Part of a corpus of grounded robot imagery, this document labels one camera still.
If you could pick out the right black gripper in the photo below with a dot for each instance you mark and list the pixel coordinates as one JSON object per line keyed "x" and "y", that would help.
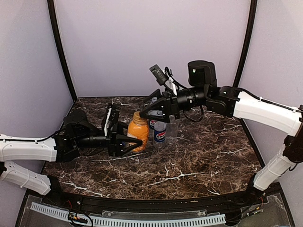
{"x": 168, "y": 103}

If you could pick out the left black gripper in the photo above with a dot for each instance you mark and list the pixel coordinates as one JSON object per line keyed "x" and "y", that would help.
{"x": 115, "y": 144}

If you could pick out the orange juice bottle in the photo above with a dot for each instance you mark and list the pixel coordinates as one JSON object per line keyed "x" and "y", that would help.
{"x": 138, "y": 128}

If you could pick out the clear plastic bottle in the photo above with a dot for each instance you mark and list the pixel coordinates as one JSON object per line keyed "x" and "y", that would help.
{"x": 172, "y": 130}

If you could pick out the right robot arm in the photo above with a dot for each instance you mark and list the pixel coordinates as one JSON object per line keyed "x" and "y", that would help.
{"x": 233, "y": 102}

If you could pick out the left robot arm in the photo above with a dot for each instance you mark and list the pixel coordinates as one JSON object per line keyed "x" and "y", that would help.
{"x": 62, "y": 146}

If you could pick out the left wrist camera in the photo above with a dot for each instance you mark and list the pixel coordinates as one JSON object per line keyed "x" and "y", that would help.
{"x": 111, "y": 117}

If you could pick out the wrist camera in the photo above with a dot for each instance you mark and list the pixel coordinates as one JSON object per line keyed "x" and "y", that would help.
{"x": 111, "y": 117}
{"x": 163, "y": 78}

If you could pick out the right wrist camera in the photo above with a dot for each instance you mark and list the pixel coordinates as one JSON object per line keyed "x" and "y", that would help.
{"x": 163, "y": 78}

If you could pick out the white slotted cable duct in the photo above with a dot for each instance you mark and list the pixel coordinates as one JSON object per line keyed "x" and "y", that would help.
{"x": 98, "y": 221}

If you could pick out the black front rail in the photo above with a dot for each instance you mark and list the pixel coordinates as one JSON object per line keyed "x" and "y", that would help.
{"x": 232, "y": 202}

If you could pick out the right black frame post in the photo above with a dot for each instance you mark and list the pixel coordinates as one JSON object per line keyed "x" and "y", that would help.
{"x": 246, "y": 42}

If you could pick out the black frame post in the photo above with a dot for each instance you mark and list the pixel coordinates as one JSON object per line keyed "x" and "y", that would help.
{"x": 246, "y": 42}
{"x": 60, "y": 50}

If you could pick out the left black frame post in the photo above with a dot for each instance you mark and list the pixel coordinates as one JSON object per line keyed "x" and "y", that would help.
{"x": 60, "y": 50}

